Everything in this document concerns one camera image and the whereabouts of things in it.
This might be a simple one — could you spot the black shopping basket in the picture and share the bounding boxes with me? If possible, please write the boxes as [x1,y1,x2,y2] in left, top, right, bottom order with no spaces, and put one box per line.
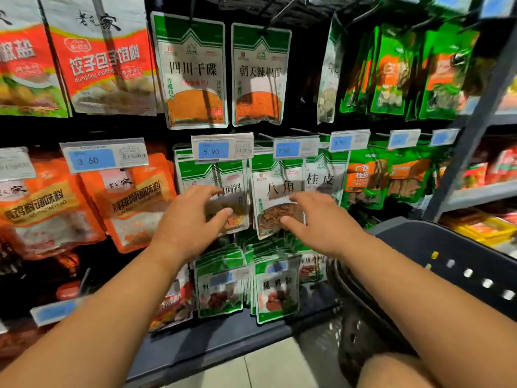
[327,218,517,385]

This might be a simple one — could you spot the orange seasoning packet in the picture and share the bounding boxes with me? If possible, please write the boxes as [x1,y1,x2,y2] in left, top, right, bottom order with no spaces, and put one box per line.
[81,153,179,254]

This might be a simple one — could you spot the clear orange powder packets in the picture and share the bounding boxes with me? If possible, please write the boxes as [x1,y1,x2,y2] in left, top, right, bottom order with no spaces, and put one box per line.
[151,12,229,130]

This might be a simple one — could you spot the clear red-spice packets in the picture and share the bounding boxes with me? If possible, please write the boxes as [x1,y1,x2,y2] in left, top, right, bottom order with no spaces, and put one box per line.
[176,149,251,235]

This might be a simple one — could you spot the clear brown-spice packets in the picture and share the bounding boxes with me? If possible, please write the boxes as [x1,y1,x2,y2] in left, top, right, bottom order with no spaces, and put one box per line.
[250,149,306,239]

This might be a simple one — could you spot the person's right hand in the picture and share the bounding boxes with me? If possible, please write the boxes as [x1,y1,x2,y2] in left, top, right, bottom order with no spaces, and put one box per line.
[278,191,365,262]

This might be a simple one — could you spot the person's left forearm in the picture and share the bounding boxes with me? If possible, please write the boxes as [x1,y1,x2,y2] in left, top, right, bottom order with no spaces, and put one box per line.
[0,246,191,388]

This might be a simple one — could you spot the white red-label packets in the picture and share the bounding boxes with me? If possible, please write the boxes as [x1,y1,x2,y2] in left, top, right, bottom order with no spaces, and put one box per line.
[0,0,69,118]
[40,0,158,116]

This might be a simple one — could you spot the row of red orange packets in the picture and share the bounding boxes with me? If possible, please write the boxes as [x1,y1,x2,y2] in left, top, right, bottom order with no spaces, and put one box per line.
[460,145,517,191]

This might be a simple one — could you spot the person's left hand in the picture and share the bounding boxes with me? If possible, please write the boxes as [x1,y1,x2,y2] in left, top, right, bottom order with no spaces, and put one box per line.
[149,185,235,267]

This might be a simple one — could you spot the yellow display trays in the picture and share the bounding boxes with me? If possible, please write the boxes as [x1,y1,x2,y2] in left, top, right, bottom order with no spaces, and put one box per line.
[440,210,517,255]

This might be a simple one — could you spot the person's right leg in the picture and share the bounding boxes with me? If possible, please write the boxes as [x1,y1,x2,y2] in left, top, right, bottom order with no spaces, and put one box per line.
[355,351,441,388]

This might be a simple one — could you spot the green white-slice packets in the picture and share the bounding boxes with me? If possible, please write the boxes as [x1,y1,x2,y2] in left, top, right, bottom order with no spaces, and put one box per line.
[339,26,417,118]

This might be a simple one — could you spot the clear chili powder packets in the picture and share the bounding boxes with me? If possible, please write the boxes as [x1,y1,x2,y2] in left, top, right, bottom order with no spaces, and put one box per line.
[231,22,292,128]

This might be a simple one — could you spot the person's right forearm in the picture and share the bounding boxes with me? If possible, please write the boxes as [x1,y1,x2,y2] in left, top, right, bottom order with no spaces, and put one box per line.
[335,234,517,388]

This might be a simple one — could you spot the gray metal shelving unit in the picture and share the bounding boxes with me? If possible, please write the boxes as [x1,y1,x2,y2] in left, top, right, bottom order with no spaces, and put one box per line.
[420,0,517,264]

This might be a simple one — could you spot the green leaf packets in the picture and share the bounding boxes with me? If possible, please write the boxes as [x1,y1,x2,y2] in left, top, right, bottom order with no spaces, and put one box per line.
[418,24,481,120]

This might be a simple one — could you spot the row of green white packets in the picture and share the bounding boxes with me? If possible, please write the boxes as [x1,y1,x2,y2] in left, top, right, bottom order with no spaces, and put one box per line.
[246,238,328,324]

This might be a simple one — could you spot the clear cinnamon packets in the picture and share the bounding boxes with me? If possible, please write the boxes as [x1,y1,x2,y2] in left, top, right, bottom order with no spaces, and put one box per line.
[303,149,350,203]

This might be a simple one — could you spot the clear white-slice packets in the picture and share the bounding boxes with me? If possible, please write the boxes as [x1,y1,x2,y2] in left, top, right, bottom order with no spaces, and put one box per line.
[317,16,347,124]

